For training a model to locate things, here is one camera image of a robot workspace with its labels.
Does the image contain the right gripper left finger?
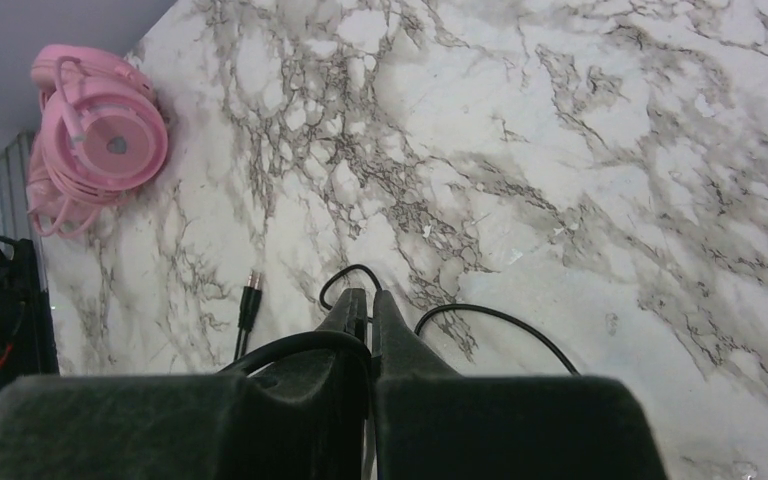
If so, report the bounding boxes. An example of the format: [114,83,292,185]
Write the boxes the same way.
[0,289,369,479]

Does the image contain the black blue headphones with cable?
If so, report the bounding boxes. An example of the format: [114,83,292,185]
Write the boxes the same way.
[222,264,579,375]

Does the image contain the pink headphones with cable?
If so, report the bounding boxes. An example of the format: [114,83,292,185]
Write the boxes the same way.
[26,44,169,238]

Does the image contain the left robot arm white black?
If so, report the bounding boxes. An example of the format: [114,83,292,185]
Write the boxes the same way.
[0,235,60,391]

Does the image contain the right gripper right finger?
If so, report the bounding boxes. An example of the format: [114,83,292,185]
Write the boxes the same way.
[373,291,666,479]

